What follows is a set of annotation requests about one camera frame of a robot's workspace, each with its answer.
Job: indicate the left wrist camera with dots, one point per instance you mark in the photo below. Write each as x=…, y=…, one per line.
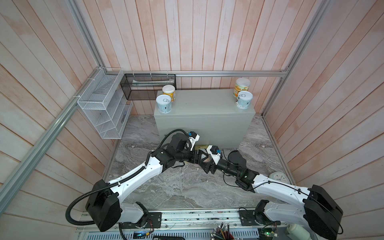
x=191, y=142

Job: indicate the white lid can front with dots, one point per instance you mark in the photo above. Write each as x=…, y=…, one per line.
x=244, y=99

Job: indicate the white round clock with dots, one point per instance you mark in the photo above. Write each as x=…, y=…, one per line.
x=280, y=176

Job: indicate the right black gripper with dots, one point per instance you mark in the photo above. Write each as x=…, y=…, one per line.
x=206, y=166

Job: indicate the white cylinder object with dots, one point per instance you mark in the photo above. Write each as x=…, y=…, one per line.
x=297, y=232

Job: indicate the orange green label can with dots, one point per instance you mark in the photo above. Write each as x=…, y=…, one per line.
x=242, y=84

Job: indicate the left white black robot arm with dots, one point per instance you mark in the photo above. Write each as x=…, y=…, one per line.
x=105, y=204

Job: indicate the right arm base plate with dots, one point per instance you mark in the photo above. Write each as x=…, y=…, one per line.
x=256, y=217

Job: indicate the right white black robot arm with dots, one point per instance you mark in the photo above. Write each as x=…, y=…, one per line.
x=308, y=207

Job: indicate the black mesh basket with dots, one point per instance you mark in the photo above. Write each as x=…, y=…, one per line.
x=145, y=87

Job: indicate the grey metal cabinet box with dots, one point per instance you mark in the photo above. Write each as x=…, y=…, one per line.
x=212, y=114

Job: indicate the white wire mesh shelf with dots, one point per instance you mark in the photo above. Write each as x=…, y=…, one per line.
x=104, y=103

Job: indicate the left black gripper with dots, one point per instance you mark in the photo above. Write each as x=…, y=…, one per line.
x=194, y=153

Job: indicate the white lid can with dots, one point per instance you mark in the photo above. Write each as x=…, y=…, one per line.
x=244, y=99
x=164, y=103

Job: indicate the yellow label can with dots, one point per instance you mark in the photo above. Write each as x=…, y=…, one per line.
x=170, y=90

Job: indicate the gold rectangular sardine tin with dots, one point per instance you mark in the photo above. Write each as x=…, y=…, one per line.
x=201, y=147

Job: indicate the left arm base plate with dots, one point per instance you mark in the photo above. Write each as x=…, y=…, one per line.
x=149, y=221

